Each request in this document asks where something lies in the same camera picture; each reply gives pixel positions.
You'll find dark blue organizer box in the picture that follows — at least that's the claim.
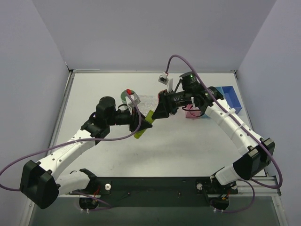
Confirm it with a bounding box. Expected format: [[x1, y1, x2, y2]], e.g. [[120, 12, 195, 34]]
[[222, 86, 242, 114]]

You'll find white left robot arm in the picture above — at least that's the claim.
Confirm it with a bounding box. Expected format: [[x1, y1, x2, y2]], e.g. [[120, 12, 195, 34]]
[[20, 93, 152, 209]]

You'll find purple cable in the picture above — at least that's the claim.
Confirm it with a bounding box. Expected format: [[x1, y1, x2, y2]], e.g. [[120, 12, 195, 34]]
[[0, 90, 143, 211], [166, 55, 283, 214]]

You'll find yellow toothpaste tube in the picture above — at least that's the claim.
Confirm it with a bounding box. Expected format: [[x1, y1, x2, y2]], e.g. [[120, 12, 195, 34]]
[[134, 110, 155, 139]]

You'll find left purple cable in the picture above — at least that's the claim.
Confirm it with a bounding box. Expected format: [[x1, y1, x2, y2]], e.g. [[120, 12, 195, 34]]
[[0, 90, 143, 211]]

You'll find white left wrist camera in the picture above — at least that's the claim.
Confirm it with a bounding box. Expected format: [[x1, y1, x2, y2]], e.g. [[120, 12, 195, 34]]
[[125, 89, 141, 112]]

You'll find light blue organizer box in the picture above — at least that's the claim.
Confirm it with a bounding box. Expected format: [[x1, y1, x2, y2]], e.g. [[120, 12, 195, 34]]
[[211, 87, 224, 100]]

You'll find large clear textured tray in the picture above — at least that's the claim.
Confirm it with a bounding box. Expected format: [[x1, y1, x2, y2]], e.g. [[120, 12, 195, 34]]
[[138, 95, 158, 115]]

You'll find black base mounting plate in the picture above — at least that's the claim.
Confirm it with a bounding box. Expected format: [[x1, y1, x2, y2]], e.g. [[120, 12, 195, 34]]
[[72, 177, 238, 207]]

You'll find aluminium rail frame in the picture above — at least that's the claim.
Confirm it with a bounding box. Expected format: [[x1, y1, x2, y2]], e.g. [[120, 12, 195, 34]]
[[236, 177, 282, 197]]

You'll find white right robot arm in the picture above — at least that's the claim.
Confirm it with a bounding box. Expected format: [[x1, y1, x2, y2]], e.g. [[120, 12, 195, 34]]
[[152, 72, 275, 186]]

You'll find pink organizer box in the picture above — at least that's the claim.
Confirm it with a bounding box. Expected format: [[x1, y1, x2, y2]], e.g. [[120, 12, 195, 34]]
[[185, 105, 204, 119]]

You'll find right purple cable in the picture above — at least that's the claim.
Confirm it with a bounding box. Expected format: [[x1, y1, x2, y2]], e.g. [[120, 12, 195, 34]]
[[166, 55, 283, 214]]

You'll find green plastic cup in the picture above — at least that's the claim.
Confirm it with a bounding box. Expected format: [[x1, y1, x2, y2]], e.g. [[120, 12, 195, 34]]
[[120, 89, 136, 104]]

